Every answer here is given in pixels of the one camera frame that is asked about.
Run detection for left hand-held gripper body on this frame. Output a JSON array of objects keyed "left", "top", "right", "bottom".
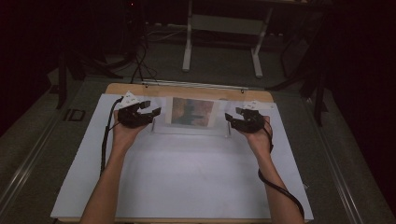
[{"left": 116, "top": 91, "right": 154, "bottom": 129}]

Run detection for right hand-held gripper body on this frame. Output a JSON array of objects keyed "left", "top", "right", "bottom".
[{"left": 234, "top": 100, "right": 271, "bottom": 134}]

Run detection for clear plastic bag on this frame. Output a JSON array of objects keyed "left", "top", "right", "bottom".
[{"left": 143, "top": 81, "right": 247, "bottom": 138}]

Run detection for paper picture card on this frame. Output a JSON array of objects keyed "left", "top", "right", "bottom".
[{"left": 164, "top": 96, "right": 220, "bottom": 129}]

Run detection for person's right hand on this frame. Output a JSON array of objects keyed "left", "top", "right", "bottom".
[{"left": 244, "top": 115, "right": 275, "bottom": 155}]

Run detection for person's left hand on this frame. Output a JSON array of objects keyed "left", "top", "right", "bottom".
[{"left": 111, "top": 109, "right": 148, "bottom": 153}]

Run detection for wooden table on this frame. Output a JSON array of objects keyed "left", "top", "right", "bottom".
[{"left": 57, "top": 82, "right": 275, "bottom": 224}]

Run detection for light blue table mat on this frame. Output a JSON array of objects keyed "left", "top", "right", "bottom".
[{"left": 49, "top": 92, "right": 314, "bottom": 220}]

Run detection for black metal stand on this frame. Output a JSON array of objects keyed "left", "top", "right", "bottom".
[
  {"left": 266, "top": 12, "right": 332, "bottom": 127},
  {"left": 55, "top": 36, "right": 125, "bottom": 110}
]

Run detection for metal rail behind table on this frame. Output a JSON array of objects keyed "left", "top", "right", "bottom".
[{"left": 136, "top": 78, "right": 265, "bottom": 91}]

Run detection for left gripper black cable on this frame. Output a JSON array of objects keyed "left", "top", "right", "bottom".
[{"left": 99, "top": 96, "right": 125, "bottom": 177}]

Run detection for black floor cables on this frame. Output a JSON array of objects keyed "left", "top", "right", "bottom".
[{"left": 129, "top": 27, "right": 161, "bottom": 85}]

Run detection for black floor bracket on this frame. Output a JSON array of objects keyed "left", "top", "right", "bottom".
[{"left": 63, "top": 108, "right": 86, "bottom": 122}]

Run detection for white metal desk frame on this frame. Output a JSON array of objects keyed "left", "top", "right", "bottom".
[{"left": 181, "top": 0, "right": 276, "bottom": 79}]

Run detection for metal floor rail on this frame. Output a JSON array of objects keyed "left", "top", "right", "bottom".
[
  {"left": 303, "top": 98, "right": 365, "bottom": 224},
  {"left": 0, "top": 92, "right": 68, "bottom": 216}
]

